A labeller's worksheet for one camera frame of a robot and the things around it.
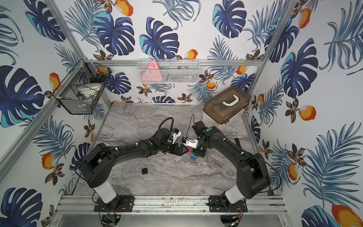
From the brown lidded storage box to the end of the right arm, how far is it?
243mm

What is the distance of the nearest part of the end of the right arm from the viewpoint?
24.3 inches

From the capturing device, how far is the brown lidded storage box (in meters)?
0.93
